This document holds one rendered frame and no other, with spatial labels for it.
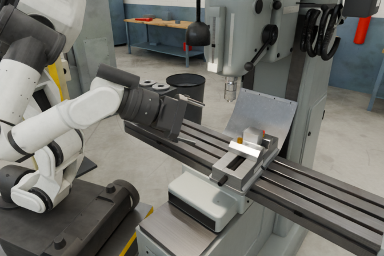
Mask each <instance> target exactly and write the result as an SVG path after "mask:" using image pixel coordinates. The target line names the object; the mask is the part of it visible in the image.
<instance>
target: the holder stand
mask: <svg viewBox="0 0 384 256"><path fill-rule="evenodd" d="M138 87H141V88H144V89H146V90H150V91H153V92H155V93H158V94H159V97H161V96H164V95H166V96H168V97H172V98H174V96H175V95H177V88H176V87H172V86H170V85H168V84H166V83H158V82H156V81H154V80H151V79H147V80H142V81H140V82H139V85H138Z"/></svg>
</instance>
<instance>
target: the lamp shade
mask: <svg viewBox="0 0 384 256"><path fill-rule="evenodd" d="M210 38H211V34H210V30H209V27H208V25H207V24H205V23H204V22H201V21H200V22H196V21H195V22H193V23H191V24H190V25H188V27H187V31H186V45H188V46H208V45H210Z"/></svg>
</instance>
